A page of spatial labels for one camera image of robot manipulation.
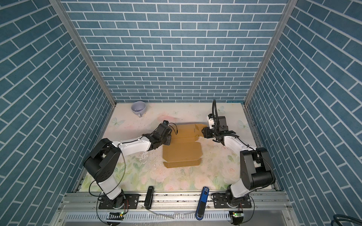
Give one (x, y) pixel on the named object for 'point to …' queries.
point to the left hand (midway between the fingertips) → (168, 136)
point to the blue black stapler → (201, 204)
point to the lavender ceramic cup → (138, 107)
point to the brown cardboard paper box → (183, 151)
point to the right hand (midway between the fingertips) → (205, 128)
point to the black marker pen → (149, 198)
